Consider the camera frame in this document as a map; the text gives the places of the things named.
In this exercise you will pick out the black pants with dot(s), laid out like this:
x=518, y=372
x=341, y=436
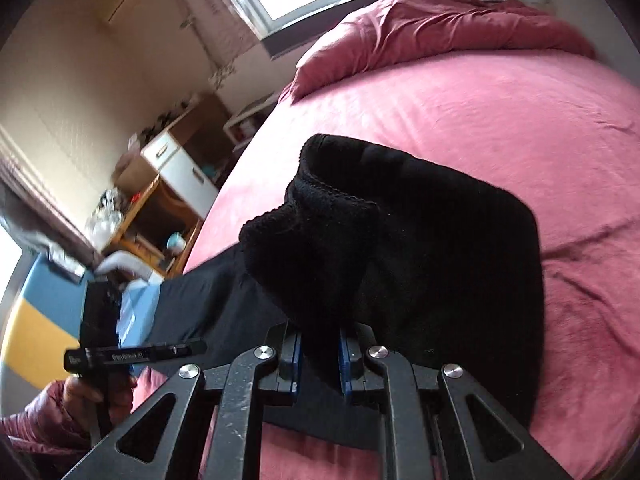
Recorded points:
x=425, y=260

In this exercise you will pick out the teal container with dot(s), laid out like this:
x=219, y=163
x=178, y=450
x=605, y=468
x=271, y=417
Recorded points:
x=211, y=172

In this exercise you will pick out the low wooden table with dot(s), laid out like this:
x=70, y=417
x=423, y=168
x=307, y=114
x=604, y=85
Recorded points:
x=131, y=220

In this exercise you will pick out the patterned curtain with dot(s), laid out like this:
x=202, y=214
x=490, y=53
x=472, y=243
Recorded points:
x=220, y=25

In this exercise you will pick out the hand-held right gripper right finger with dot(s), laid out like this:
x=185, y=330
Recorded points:
x=346, y=365

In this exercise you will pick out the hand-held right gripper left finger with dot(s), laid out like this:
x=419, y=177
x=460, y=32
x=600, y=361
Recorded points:
x=287, y=360

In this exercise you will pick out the red quilt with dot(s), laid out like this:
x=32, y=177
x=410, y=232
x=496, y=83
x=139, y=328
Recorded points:
x=425, y=25

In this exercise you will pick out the person's left forearm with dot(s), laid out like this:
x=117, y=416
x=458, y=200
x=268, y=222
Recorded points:
x=35, y=425

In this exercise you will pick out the white cabinet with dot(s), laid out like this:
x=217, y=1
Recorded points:
x=187, y=180

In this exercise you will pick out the grey headboard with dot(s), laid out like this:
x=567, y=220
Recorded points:
x=285, y=42

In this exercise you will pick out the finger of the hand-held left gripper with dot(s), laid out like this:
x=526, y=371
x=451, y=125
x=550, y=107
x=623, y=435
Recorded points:
x=175, y=352

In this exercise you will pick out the blue yellow chair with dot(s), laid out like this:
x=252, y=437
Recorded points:
x=60, y=290

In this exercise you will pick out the pink bed blanket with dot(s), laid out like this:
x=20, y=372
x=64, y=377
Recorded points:
x=500, y=120

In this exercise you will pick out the clear plastic bag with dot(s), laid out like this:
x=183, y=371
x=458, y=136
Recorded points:
x=105, y=220

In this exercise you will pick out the white teal mug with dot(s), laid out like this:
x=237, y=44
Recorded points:
x=176, y=242

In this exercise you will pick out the white nightstand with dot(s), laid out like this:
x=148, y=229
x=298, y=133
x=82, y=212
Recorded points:
x=240, y=125

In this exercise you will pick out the person's left hand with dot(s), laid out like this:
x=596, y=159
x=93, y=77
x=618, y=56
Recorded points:
x=77, y=390

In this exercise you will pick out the wooden desk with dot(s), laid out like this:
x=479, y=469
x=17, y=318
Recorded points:
x=200, y=135

